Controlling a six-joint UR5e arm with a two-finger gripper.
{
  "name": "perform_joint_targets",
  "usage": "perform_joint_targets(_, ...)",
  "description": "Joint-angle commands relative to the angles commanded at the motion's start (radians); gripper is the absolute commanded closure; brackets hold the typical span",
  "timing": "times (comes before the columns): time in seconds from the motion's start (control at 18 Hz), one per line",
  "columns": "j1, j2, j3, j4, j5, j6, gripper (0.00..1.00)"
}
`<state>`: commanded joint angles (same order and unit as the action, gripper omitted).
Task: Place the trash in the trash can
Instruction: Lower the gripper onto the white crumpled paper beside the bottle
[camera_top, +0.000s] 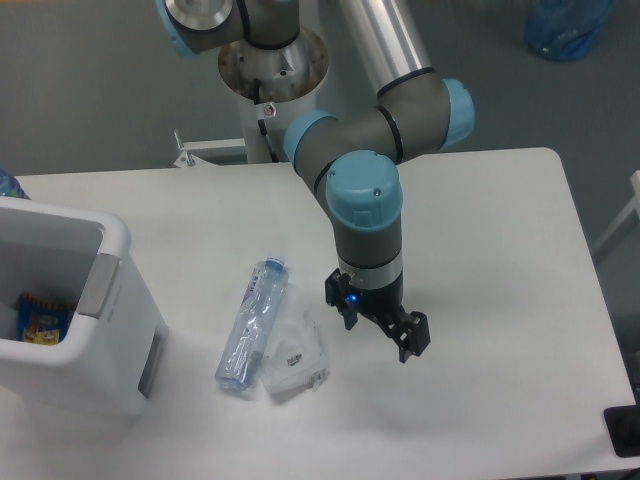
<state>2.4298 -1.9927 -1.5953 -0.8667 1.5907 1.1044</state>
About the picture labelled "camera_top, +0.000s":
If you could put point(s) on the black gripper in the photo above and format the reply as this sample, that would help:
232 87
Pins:
383 306

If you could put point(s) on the white face mask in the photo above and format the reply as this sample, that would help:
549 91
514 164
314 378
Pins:
296 359

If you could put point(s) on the clear plastic water bottle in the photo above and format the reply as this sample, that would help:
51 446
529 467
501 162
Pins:
245 347

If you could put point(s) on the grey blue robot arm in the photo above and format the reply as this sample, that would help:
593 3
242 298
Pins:
350 165

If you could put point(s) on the white trash can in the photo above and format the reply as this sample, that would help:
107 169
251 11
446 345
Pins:
79 327

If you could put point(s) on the black device at table edge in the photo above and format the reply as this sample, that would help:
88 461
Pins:
623 427

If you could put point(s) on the blue yellow snack wrapper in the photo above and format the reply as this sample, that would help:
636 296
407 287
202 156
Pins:
41 322

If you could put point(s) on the blue plastic bag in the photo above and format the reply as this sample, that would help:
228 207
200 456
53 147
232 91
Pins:
565 31

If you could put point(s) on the blue patterned object left edge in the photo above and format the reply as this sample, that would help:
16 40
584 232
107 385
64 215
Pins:
10 186

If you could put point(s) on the white table clamp bracket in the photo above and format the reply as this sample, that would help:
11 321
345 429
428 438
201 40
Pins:
224 152

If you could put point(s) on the white frame right edge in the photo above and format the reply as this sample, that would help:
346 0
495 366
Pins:
620 227

